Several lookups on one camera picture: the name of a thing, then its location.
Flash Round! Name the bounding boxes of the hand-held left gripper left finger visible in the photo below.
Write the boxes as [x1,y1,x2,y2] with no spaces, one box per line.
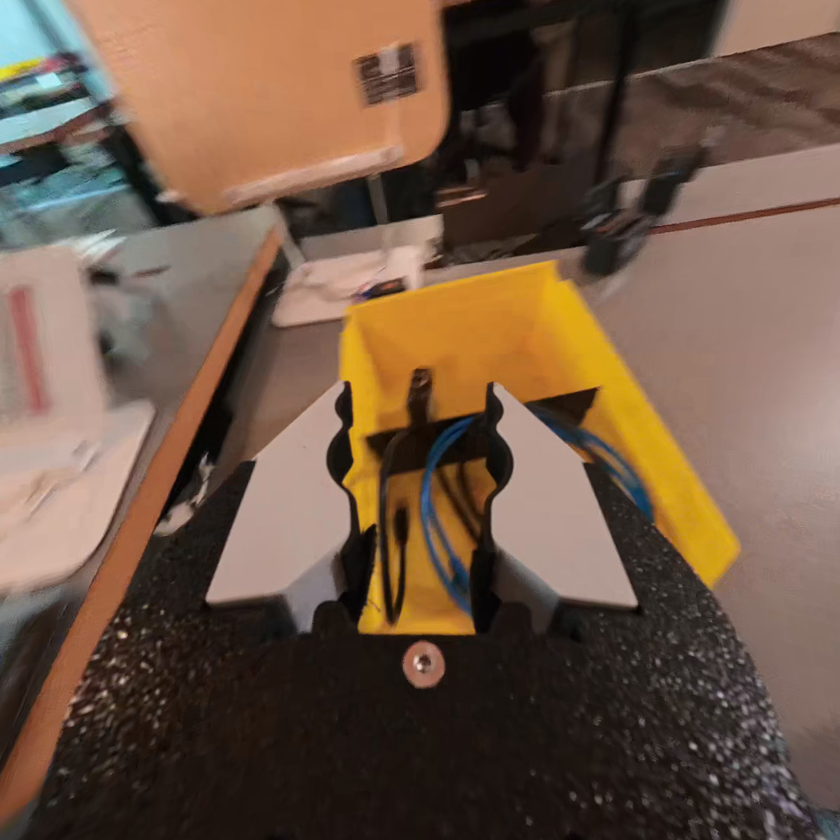
[205,381,379,635]

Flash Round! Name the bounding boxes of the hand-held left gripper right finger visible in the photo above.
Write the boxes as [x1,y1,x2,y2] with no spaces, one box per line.
[470,382,640,635]

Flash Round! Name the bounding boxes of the blue ethernet cable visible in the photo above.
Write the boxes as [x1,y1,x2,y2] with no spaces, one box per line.
[420,402,657,616]

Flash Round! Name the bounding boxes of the yellow plastic bin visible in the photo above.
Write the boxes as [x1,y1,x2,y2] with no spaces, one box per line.
[339,260,741,636]

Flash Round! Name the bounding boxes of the black bin divider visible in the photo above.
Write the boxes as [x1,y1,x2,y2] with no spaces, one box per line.
[365,387,599,473]

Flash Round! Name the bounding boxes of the white paper sheets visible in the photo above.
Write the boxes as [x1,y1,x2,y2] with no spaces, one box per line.
[0,400,157,592]

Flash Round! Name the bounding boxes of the white box with red stripe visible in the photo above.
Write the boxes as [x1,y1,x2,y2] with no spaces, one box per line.
[0,248,111,424]

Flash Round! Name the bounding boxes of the black device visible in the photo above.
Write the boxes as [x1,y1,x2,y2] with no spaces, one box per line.
[581,134,716,296]

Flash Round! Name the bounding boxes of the storage shelf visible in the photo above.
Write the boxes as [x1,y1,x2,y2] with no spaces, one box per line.
[0,52,155,227]

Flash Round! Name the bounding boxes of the black cable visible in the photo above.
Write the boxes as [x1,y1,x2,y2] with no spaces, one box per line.
[379,367,488,626]

